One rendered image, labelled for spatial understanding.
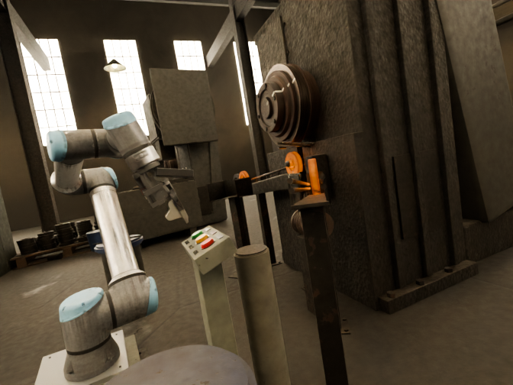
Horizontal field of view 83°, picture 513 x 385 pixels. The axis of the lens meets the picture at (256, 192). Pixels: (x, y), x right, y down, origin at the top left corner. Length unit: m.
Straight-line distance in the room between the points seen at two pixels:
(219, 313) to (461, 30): 1.88
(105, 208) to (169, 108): 2.94
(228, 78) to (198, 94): 8.46
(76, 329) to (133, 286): 0.23
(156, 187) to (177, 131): 3.33
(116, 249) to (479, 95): 2.06
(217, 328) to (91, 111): 11.27
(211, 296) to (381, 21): 1.44
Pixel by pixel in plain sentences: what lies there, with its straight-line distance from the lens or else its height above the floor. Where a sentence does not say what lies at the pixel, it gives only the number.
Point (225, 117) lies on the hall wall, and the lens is 12.36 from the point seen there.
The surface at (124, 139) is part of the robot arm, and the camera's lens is 0.90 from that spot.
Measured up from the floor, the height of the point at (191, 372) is 0.43.
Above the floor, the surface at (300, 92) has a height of 1.13.
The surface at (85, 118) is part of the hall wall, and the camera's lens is 11.89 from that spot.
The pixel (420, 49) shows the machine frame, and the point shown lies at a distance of 1.85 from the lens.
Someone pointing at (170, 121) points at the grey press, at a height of 1.57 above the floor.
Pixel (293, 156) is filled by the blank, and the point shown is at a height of 0.81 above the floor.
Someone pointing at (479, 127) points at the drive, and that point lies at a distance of 2.11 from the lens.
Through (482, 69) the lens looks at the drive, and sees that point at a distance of 2.21.
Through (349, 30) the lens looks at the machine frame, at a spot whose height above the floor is 1.33.
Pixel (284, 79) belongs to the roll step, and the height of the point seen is 1.23.
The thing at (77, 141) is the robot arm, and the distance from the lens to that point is 1.00.
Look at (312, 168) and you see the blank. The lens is 1.22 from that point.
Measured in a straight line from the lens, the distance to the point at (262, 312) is 1.00.
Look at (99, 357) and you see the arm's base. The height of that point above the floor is 0.19.
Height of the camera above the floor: 0.79
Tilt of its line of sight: 5 degrees down
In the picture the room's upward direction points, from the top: 9 degrees counter-clockwise
